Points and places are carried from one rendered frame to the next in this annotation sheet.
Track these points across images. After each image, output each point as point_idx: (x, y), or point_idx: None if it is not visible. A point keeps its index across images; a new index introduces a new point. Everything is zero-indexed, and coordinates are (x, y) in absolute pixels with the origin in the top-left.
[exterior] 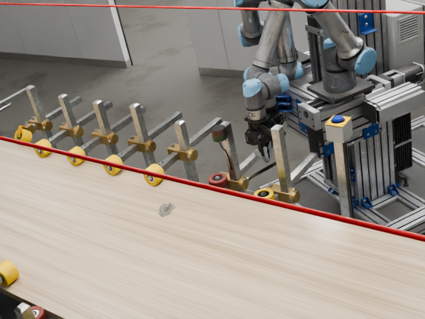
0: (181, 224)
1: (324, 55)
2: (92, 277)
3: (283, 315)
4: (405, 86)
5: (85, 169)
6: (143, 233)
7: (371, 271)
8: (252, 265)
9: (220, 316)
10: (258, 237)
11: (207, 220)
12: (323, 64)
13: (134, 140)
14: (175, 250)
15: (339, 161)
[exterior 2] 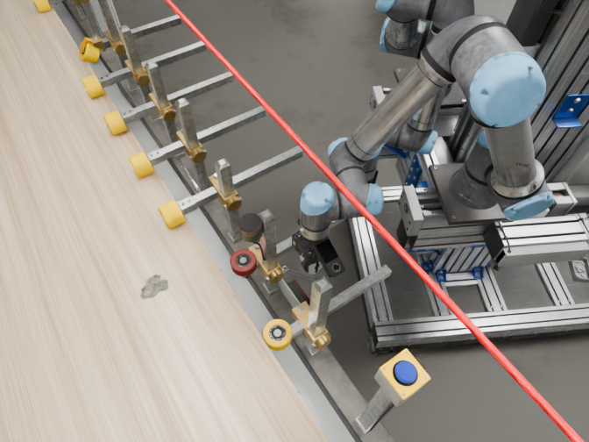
0: (153, 329)
1: (474, 149)
2: (1, 370)
3: None
4: (565, 223)
5: (117, 147)
6: (102, 318)
7: None
8: None
9: None
10: (224, 425)
11: (186, 343)
12: (472, 134)
13: (183, 136)
14: (117, 381)
15: (382, 396)
